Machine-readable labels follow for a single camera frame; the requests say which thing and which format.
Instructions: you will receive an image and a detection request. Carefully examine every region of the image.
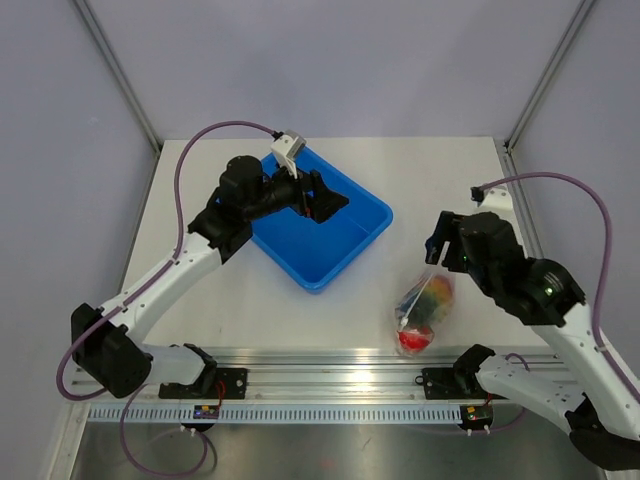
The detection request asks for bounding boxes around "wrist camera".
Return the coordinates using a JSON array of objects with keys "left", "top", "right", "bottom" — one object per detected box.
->
[
  {"left": 270, "top": 130, "right": 306, "bottom": 179},
  {"left": 471, "top": 187, "right": 514, "bottom": 221}
]

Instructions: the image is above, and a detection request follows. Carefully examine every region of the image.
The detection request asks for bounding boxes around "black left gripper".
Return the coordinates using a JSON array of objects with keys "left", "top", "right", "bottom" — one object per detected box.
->
[{"left": 244, "top": 156, "right": 348, "bottom": 224}]

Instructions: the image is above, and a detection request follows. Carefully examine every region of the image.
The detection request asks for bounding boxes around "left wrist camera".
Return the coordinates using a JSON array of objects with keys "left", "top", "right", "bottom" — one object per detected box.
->
[{"left": 270, "top": 130, "right": 306, "bottom": 179}]

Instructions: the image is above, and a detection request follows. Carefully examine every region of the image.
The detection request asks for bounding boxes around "white slotted cable duct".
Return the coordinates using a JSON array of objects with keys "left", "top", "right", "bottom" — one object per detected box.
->
[{"left": 88, "top": 403, "right": 462, "bottom": 425}]

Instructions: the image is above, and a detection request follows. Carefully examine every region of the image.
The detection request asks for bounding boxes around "blue plastic tray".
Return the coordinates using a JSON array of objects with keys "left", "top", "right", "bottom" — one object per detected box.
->
[{"left": 250, "top": 147, "right": 393, "bottom": 294}]

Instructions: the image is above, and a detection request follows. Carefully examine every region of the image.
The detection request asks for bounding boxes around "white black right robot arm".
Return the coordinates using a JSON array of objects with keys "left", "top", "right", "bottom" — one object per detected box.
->
[{"left": 425, "top": 211, "right": 639, "bottom": 472}]

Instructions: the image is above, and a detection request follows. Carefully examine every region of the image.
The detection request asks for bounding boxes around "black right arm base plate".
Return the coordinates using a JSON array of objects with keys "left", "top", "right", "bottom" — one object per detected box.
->
[{"left": 414, "top": 367, "right": 502, "bottom": 401}]

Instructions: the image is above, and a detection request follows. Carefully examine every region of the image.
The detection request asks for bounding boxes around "left aluminium frame post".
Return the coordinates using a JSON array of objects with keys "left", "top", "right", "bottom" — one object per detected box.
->
[{"left": 69, "top": 0, "right": 164, "bottom": 159}]

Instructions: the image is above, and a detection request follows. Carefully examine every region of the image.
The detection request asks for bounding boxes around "aluminium frame post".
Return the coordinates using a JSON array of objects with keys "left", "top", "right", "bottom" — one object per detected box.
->
[
  {"left": 504, "top": 0, "right": 599, "bottom": 154},
  {"left": 69, "top": 0, "right": 164, "bottom": 159}
]

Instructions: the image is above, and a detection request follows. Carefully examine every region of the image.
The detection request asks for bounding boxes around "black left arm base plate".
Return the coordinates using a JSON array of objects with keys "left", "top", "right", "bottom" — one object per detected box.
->
[{"left": 158, "top": 367, "right": 249, "bottom": 400}]

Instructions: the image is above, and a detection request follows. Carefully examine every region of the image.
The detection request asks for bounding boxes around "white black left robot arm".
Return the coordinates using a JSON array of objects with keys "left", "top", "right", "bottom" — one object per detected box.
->
[{"left": 71, "top": 156, "right": 349, "bottom": 398}]

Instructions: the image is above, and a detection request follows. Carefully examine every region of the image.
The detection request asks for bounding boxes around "red toy apple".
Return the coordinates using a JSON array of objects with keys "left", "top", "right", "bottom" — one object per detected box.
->
[{"left": 397, "top": 327, "right": 435, "bottom": 355}]

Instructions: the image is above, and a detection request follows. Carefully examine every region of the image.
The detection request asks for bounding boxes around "clear zip top bag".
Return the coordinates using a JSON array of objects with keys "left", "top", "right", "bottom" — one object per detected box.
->
[{"left": 394, "top": 266, "right": 455, "bottom": 356}]

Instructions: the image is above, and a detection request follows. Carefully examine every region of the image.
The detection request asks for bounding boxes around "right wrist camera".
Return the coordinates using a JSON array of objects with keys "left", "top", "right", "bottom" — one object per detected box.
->
[{"left": 471, "top": 187, "right": 514, "bottom": 221}]

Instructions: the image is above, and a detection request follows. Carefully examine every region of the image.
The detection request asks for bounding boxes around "aluminium table edge rail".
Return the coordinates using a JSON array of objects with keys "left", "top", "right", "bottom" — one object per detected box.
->
[{"left": 67, "top": 349, "right": 571, "bottom": 404}]

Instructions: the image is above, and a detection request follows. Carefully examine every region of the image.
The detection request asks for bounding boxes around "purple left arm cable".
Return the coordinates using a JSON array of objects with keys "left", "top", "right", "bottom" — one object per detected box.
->
[{"left": 55, "top": 119, "right": 281, "bottom": 473}]

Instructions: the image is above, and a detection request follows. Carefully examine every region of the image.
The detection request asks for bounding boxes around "orange toy pineapple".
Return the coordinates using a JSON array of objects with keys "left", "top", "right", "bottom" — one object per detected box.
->
[{"left": 395, "top": 274, "right": 455, "bottom": 329}]

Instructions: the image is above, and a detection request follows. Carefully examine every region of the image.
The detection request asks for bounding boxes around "right aluminium frame post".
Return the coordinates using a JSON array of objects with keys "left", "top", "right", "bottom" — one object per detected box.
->
[{"left": 504, "top": 0, "right": 599, "bottom": 154}]

